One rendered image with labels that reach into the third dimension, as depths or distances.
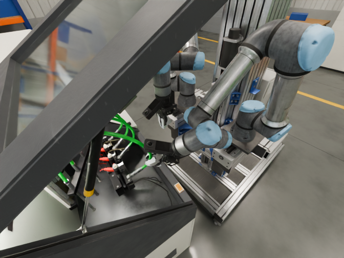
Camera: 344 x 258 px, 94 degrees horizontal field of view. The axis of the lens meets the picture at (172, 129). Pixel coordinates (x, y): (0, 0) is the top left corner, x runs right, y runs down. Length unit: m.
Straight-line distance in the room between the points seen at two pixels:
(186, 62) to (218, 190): 1.36
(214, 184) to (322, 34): 1.48
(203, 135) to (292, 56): 0.36
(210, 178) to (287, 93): 1.28
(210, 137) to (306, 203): 1.93
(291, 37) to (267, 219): 1.73
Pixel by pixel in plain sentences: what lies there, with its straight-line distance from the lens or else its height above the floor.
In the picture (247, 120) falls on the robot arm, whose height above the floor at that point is 1.20.
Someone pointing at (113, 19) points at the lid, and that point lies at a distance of 0.40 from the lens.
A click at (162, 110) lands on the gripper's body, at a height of 1.34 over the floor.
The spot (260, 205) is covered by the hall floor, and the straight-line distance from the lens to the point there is 2.10.
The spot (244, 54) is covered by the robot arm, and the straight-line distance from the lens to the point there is 0.69.
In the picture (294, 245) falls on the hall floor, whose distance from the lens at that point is 2.09.
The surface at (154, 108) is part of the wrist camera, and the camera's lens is 0.72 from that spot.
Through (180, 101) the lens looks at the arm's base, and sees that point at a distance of 1.27.
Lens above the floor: 1.79
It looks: 44 degrees down
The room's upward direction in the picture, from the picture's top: 3 degrees counter-clockwise
